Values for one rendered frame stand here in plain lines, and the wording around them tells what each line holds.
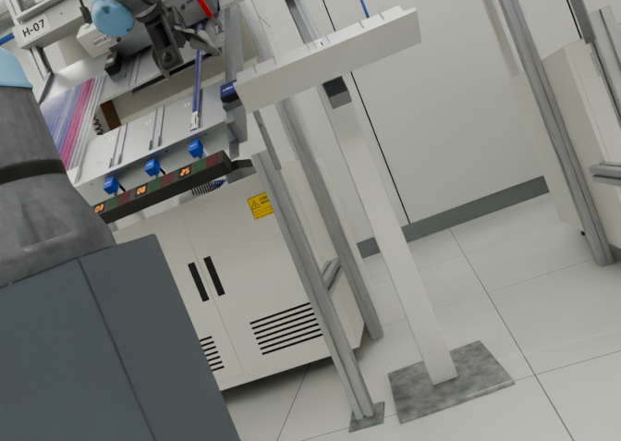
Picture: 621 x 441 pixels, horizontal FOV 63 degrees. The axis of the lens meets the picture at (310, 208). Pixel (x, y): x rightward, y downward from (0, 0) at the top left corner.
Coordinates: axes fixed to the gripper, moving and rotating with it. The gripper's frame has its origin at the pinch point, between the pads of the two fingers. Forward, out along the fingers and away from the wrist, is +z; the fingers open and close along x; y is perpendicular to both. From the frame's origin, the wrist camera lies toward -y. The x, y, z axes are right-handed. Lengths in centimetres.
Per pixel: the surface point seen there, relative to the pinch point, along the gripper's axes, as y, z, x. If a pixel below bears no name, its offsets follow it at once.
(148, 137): -16.5, -2.3, 13.6
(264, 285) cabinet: -43, 42, 9
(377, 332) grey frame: -58, 75, -13
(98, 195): -26.8, -2.3, 28.2
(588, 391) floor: -92, 24, -56
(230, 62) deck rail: -2.9, 0.0, -9.5
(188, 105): -11.2, -0.9, 3.0
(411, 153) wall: 58, 174, -44
